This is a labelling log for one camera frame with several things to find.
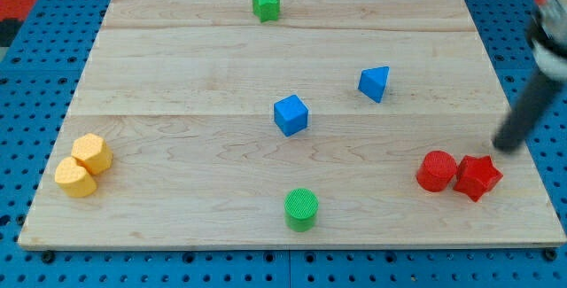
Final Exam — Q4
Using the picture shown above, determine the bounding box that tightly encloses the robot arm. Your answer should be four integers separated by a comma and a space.
528, 0, 566, 82

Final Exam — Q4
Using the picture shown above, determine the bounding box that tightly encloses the blue cube block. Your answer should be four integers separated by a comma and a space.
273, 95, 309, 136

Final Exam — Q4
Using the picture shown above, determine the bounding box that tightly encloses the wooden board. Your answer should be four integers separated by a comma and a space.
19, 0, 566, 251

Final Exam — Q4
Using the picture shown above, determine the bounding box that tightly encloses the green cylinder block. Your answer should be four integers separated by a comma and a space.
284, 188, 319, 232

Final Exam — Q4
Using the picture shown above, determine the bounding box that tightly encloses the blue triangle block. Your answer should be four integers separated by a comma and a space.
358, 66, 390, 103

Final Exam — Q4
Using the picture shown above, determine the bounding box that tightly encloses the green star block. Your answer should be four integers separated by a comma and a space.
252, 0, 281, 23

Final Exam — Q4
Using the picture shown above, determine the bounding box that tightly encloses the red cylinder block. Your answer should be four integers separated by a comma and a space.
416, 150, 457, 192

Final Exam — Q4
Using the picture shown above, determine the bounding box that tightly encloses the yellow hexagon block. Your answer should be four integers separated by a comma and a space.
71, 133, 113, 175

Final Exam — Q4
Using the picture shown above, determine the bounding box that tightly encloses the red star block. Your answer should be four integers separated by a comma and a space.
453, 155, 503, 202

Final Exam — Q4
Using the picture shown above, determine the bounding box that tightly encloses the yellow heart block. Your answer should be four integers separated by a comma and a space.
54, 157, 97, 198

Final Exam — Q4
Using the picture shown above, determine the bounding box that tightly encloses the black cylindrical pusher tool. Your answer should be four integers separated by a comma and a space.
492, 68, 566, 153

